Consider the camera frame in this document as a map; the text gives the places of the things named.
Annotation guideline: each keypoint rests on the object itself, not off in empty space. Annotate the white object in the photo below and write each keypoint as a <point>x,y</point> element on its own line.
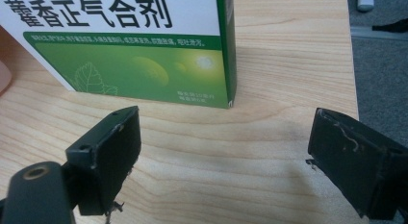
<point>365,0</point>

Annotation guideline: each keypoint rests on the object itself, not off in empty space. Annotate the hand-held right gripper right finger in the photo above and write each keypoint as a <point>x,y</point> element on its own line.
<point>356,172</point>

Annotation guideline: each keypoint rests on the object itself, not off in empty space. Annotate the pink container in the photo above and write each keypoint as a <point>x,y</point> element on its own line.
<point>4,77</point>

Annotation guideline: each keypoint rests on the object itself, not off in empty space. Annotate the green and white medicine box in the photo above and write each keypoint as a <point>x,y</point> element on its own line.
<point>134,51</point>

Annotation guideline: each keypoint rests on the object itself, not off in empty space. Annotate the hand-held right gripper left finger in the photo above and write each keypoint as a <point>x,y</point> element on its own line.
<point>106,160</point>

